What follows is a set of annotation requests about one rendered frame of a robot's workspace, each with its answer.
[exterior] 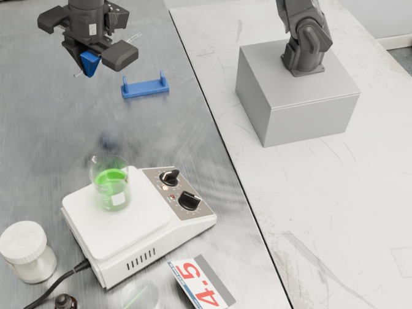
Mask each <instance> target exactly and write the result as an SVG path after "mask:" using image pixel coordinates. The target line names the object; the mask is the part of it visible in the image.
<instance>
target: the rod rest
mask: <svg viewBox="0 0 412 309"><path fill-rule="evenodd" d="M160 78H161V79H157V80H150V81H146V82H139V83H132V84H128V83H127V82H126V77H125V76H124V77H123V84H124V85H121V92H122V95H123V98H124V99H126V98H130V97H137V96H143V95H148V94H154V93H161V92H165V91H169V85H168V82H167V80H166V78H165V76H164V73H163V70H161V71H160Z"/></svg>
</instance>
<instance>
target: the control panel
mask: <svg viewBox="0 0 412 309"><path fill-rule="evenodd" d="M175 169H176V168H175V167H166V168H158V169H142V172H143V173H144V174H145V175H146V176H147V178H148V179H149V180H150V181H151V183H152V184H153V186H154V187H155V188H156V189H157V191H158V192H159V193H160V195H161V196H162V197H163V198H164V200H165V201H166V202H167V203H168V205H169V206H170V208H171V209H172V210H173V211H174V213H175V214H176V215H177V216H178V218H179V219H180V220H181V221H184V220H188V219H194V218H200V217H203V216H208V215H214V213H213V212H212V210H211V209H210V208H209V207H208V205H207V204H206V203H205V202H204V201H203V200H202V201H201V202H200V204H199V205H198V206H197V209H196V210H194V211H189V210H186V209H184V208H183V207H182V206H181V205H180V204H179V203H178V199H179V197H180V195H181V193H182V192H183V191H187V192H189V193H191V194H193V195H195V196H198V197H200V196H199V195H198V193H196V192H195V190H194V189H193V188H192V187H191V185H190V184H189V183H188V182H187V181H186V180H185V178H184V177H183V176H182V175H181V173H179V174H178V177H177V180H178V184H177V186H167V185H165V184H164V183H163V182H162V181H161V180H160V179H159V176H160V174H161V173H164V172H167V171H170V170H175ZM163 186H166V187H167V189H164V188H163ZM171 194H172V195H174V198H171V197H170V195H171ZM200 198H201V197H200ZM201 199H202V198H201Z"/></svg>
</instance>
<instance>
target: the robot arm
mask: <svg viewBox="0 0 412 309"><path fill-rule="evenodd" d="M276 4H277V11H278V15H279V17H280V19H281V20H282V22H283V23H284V29H285V33H286V34H287V33H288V32H290V34H291V35H290V38H289V43H287V44H286V48H285V51H284V53H283V54H281V58H282V60H283V62H284V63H285V65H286V67H287V68H288V69H289V70H290V72H291V74H292V75H293V76H294V77H301V76H305V75H311V74H317V73H320V72H324V71H325V69H326V68H325V67H324V66H323V65H322V60H323V57H324V54H325V52H327V51H328V50H329V48H330V47H331V46H332V45H333V41H332V37H331V35H330V31H329V27H328V24H327V21H326V17H325V14H324V12H323V11H322V10H321V8H320V6H319V2H318V0H276ZM129 13H130V12H129V11H128V10H126V9H124V8H122V7H120V6H118V5H116V4H114V3H112V2H109V1H107V0H68V5H66V6H63V7H61V6H59V5H58V6H56V7H54V8H52V9H50V10H47V11H45V12H43V13H41V14H40V15H39V17H38V19H37V25H38V28H40V29H41V30H43V31H45V32H47V33H49V34H53V33H54V27H56V26H58V27H60V28H61V29H63V30H65V31H64V32H62V34H63V36H64V41H62V42H61V45H62V46H63V47H64V48H65V49H66V50H67V51H68V52H69V54H70V55H71V57H73V59H74V60H75V62H76V63H77V64H78V66H79V68H81V70H82V69H83V68H85V72H84V75H85V76H88V77H89V78H91V77H92V76H93V75H94V73H95V71H96V69H97V66H98V64H99V62H100V60H101V59H102V64H103V65H105V66H107V67H109V68H110V69H112V70H114V71H115V72H119V71H121V70H122V69H124V68H125V67H126V66H128V65H130V64H131V63H132V62H134V61H135V60H136V59H138V58H139V49H138V48H136V47H135V46H133V45H131V44H129V43H127V42H126V41H124V40H122V39H121V40H120V41H118V42H117V43H114V44H112V42H113V40H112V39H111V38H109V37H107V36H105V35H106V34H107V35H108V36H113V35H114V33H115V29H121V28H122V29H126V25H127V22H128V18H129Z"/></svg>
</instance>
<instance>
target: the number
mask: <svg viewBox="0 0 412 309"><path fill-rule="evenodd" d="M172 264H173V266H174V267H175V268H176V270H177V272H178V273H179V274H180V276H181V277H182V279H183V280H184V282H185V283H186V284H187V286H188V287H189V289H190V290H191V292H192V293H193V294H194V296H195V298H196V299H197V300H198V302H199V303H200V305H201V306H202V308H203V309H217V308H220V307H224V306H225V305H224V304H223V303H222V301H221V300H220V298H219V297H218V296H217V294H216V293H215V291H214V290H213V289H212V287H211V286H210V285H209V283H208V282H207V280H206V279H205V278H204V276H203V275H202V274H201V272H200V271H199V269H198V268H197V267H196V265H195V264H194V263H193V261H192V260H189V261H181V262H173V263H172Z"/></svg>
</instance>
